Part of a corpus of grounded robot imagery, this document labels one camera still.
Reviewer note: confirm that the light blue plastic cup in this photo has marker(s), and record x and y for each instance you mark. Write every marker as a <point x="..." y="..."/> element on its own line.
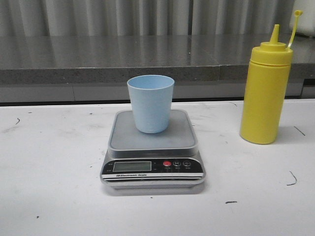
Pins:
<point x="151" y="98"/>

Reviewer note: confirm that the grey stone counter shelf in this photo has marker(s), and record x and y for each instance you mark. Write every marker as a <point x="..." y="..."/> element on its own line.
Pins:
<point x="95" y="69"/>

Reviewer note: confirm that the white container in background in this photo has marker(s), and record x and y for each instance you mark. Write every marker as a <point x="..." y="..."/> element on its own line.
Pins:
<point x="306" y="23"/>

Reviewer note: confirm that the yellow squeeze bottle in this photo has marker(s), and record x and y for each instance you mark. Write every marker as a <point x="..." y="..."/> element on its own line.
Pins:
<point x="266" y="84"/>

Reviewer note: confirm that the silver digital kitchen scale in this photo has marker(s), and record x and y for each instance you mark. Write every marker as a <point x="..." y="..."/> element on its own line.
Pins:
<point x="168" y="159"/>

